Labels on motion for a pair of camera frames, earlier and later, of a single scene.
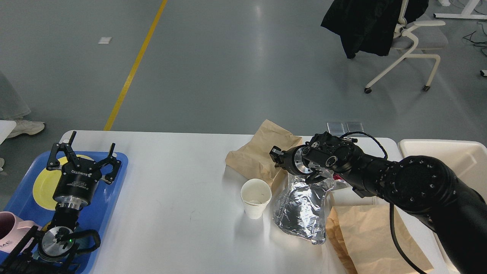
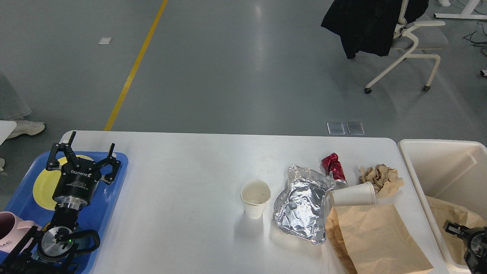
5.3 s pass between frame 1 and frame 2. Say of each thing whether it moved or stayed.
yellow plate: stayed
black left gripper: stayed
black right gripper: moved
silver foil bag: stayed
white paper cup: stayed
